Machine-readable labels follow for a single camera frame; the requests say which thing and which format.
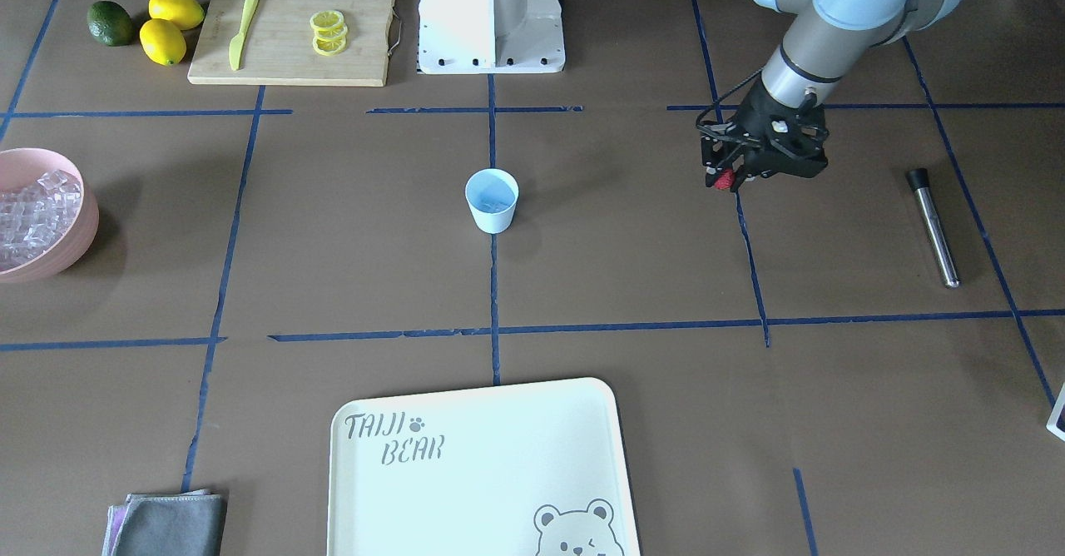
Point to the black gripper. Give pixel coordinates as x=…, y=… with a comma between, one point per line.
x=751, y=126

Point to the clear ice cube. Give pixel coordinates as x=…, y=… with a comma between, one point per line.
x=494, y=202

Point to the red strawberry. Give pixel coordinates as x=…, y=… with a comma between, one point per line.
x=725, y=181

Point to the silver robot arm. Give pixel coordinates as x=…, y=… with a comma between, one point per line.
x=828, y=37

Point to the light blue plastic cup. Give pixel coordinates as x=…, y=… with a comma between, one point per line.
x=494, y=181

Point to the pink bowl of ice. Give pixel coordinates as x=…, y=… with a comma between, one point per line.
x=49, y=215

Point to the steel muddler black tip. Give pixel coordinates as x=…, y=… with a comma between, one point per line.
x=918, y=181

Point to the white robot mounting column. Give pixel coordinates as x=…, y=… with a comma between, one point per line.
x=475, y=37

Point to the cream bear serving tray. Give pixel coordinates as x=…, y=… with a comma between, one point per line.
x=527, y=469

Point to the yellow lemon slices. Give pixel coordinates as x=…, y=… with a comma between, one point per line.
x=330, y=34

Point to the bamboo cutting board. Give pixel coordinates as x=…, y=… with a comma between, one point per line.
x=278, y=46

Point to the green avocado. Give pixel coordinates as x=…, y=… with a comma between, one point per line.
x=109, y=24

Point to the grey folded cloth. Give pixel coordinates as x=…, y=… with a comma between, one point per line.
x=189, y=523

